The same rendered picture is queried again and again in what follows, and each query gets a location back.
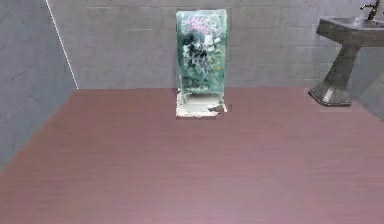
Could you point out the green patterned upright box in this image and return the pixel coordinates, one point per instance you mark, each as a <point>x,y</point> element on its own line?
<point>201,60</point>

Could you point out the grey pedestal sink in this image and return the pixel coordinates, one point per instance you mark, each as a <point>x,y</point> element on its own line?
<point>340,66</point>

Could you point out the dark bronze sink faucet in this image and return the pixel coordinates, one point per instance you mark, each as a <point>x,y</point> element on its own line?
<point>372,9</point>

